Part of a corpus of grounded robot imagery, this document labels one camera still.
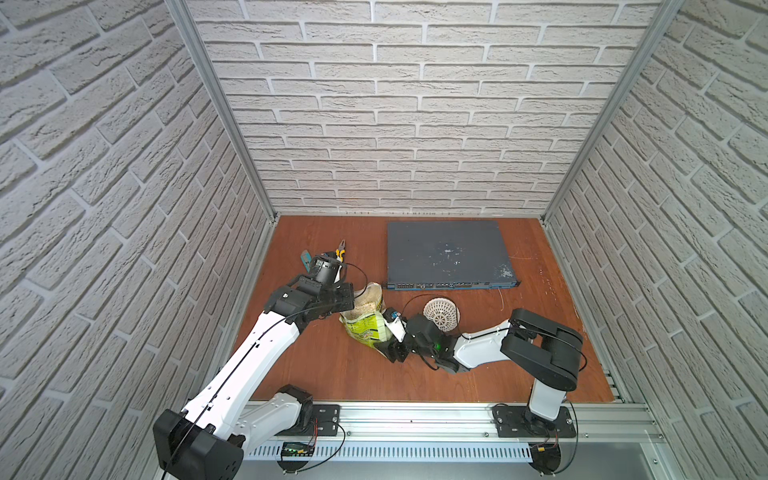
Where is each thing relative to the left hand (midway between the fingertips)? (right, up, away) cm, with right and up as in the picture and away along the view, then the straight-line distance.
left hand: (349, 287), depth 77 cm
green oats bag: (+5, -9, -3) cm, 10 cm away
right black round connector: (+48, -39, -8) cm, 63 cm away
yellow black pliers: (-8, +9, +30) cm, 32 cm away
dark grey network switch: (+31, +8, +26) cm, 41 cm away
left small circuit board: (-12, -39, -6) cm, 41 cm away
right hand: (+7, -18, +7) cm, 20 cm away
